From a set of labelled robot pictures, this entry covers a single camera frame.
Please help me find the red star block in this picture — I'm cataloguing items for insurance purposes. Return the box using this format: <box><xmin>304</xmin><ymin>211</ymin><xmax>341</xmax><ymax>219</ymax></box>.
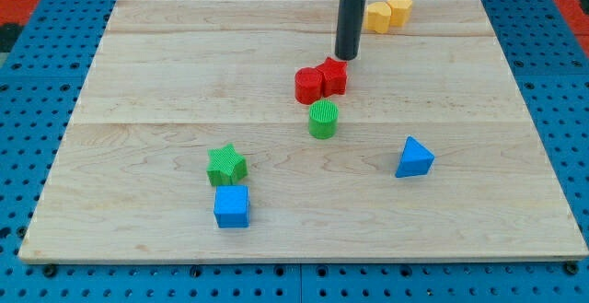
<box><xmin>317</xmin><ymin>57</ymin><xmax>348</xmax><ymax>97</ymax></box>

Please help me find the wooden board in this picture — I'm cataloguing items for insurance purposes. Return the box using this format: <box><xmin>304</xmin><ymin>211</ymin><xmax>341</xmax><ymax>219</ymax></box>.
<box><xmin>19</xmin><ymin>0</ymin><xmax>588</xmax><ymax>264</ymax></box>

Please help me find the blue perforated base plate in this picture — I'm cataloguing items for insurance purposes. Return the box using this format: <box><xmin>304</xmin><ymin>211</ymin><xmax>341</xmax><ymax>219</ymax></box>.
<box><xmin>1</xmin><ymin>0</ymin><xmax>588</xmax><ymax>302</ymax></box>

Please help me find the red cylinder block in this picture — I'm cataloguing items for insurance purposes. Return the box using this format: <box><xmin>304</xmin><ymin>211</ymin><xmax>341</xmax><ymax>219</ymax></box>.
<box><xmin>294</xmin><ymin>67</ymin><xmax>323</xmax><ymax>105</ymax></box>

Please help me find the yellow pentagon block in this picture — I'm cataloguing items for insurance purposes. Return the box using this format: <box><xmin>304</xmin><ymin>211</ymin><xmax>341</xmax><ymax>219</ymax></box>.
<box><xmin>364</xmin><ymin>2</ymin><xmax>392</xmax><ymax>34</ymax></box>

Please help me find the green star block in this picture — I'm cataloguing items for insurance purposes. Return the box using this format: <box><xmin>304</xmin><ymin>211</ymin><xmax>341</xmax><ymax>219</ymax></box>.
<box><xmin>206</xmin><ymin>144</ymin><xmax>248</xmax><ymax>186</ymax></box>

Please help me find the green cylinder block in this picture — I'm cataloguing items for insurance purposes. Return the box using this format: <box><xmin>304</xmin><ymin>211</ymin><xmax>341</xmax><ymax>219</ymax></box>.
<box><xmin>308</xmin><ymin>99</ymin><xmax>339</xmax><ymax>139</ymax></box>

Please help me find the blue triangle block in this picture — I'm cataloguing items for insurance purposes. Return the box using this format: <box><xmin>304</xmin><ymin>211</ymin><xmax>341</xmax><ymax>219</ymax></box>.
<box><xmin>395</xmin><ymin>136</ymin><xmax>435</xmax><ymax>178</ymax></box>

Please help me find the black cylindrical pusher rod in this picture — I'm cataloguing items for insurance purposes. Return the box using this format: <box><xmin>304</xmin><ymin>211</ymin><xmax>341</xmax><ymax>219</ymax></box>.
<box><xmin>334</xmin><ymin>0</ymin><xmax>365</xmax><ymax>61</ymax></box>

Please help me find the yellow hexagon block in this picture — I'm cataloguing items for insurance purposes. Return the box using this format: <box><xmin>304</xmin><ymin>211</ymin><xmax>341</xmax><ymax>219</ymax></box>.
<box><xmin>387</xmin><ymin>0</ymin><xmax>413</xmax><ymax>27</ymax></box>

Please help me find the blue cube block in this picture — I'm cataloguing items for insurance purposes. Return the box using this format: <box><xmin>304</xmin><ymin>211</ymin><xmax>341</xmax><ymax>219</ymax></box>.
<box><xmin>214</xmin><ymin>185</ymin><xmax>250</xmax><ymax>228</ymax></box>

